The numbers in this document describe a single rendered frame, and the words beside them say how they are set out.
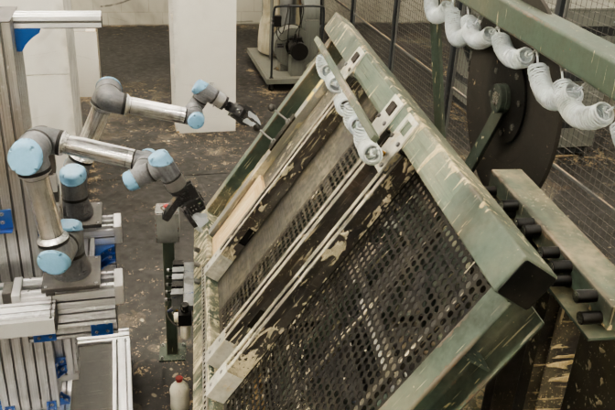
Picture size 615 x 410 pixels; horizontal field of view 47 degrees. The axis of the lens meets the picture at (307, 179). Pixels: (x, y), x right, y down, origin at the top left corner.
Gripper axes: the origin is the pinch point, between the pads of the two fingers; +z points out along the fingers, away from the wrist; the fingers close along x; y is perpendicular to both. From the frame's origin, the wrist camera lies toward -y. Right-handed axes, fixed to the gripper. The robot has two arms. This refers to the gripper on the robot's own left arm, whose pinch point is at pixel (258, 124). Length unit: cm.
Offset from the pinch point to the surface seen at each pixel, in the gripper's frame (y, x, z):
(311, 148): -56, 3, 9
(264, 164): -10.0, 15.7, 9.2
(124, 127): 396, 34, -7
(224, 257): -34, 61, 8
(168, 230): 30, 67, -4
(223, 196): 24.7, 38.5, 10.2
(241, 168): 18.3, 22.1, 8.9
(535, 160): -134, -26, 52
